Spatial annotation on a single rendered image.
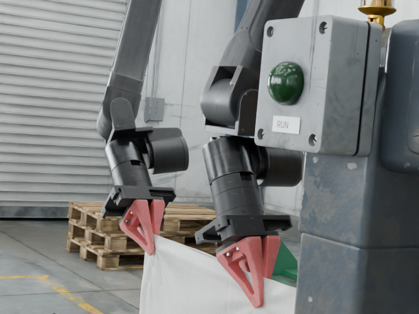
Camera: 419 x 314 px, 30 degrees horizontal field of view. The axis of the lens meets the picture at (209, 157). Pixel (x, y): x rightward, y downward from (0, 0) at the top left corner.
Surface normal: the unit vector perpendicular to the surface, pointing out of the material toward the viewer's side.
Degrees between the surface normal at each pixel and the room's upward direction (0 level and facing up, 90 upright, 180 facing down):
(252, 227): 60
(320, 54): 90
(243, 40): 70
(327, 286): 90
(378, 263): 90
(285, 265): 76
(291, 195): 90
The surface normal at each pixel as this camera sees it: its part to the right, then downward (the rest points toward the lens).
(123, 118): 0.27, -0.38
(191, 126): 0.52, 0.09
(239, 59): -0.76, -0.39
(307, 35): -0.85, -0.04
